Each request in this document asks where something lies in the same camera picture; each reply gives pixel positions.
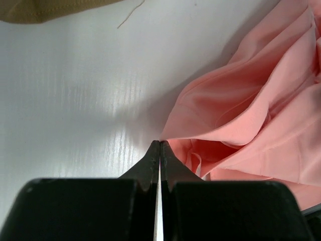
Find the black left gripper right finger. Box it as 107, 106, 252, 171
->
159, 142, 313, 240

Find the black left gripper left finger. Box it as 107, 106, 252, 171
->
1, 141, 160, 240

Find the pink skirt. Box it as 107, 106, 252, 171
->
160, 1, 320, 210

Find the tan brown skirt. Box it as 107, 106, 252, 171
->
1, 0, 120, 24

